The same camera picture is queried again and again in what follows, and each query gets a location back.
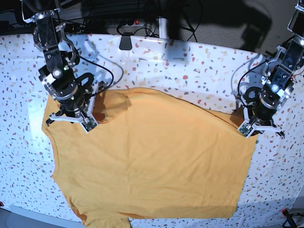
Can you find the white vertical post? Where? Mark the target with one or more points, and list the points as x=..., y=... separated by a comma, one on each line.
x=163, y=28

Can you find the red clamp bottom right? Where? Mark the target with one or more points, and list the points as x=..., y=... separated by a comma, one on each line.
x=289, y=220

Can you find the black table clamp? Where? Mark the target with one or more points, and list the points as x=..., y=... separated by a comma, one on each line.
x=125, y=43

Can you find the orange T-shirt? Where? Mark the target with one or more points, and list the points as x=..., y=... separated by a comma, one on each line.
x=151, y=156

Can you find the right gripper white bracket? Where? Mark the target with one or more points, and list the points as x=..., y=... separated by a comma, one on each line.
x=78, y=107

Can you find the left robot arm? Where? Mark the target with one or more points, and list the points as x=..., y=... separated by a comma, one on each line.
x=277, y=74

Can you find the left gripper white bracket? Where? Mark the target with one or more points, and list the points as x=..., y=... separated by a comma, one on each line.
x=258, y=117

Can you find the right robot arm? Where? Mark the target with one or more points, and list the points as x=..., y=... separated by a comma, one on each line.
x=60, y=54

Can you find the black power strip red switch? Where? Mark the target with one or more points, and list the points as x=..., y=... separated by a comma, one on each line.
x=131, y=23

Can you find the terrazzo patterned tablecloth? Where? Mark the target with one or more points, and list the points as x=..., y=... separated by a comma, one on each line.
x=202, y=74

